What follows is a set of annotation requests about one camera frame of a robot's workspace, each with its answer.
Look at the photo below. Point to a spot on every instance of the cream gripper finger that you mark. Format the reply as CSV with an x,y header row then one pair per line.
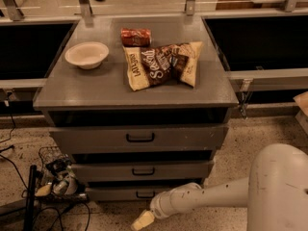
x,y
144,219

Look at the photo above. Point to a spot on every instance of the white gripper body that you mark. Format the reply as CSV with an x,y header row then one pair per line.
x,y
159,206

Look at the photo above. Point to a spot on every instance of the grey bottom drawer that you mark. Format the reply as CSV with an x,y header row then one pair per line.
x,y
135,193

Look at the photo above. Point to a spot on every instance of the grey drawer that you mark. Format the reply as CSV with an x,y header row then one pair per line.
x,y
135,193
142,171
120,139

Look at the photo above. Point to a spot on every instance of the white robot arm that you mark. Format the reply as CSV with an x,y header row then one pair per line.
x,y
275,193

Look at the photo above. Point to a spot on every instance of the grey middle drawer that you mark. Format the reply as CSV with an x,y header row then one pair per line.
x,y
142,171

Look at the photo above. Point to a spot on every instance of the grey top drawer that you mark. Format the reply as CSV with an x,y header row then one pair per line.
x,y
120,139

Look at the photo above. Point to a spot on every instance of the grey drawer cabinet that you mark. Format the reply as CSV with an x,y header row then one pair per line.
x,y
72,97

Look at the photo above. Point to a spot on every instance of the brown and cream chip bag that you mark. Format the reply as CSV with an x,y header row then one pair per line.
x,y
153,66

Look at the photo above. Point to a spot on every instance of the white paper bowl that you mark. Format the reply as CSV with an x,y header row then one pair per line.
x,y
87,55

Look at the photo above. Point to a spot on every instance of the red soda can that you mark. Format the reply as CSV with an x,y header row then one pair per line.
x,y
135,37

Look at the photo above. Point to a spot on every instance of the wire basket with items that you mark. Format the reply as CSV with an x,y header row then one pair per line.
x,y
57,181

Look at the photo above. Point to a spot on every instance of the black stand post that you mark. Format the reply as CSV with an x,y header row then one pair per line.
x,y
30,199

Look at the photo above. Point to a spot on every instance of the metal railing frame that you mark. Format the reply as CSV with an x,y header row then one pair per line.
x,y
262,51

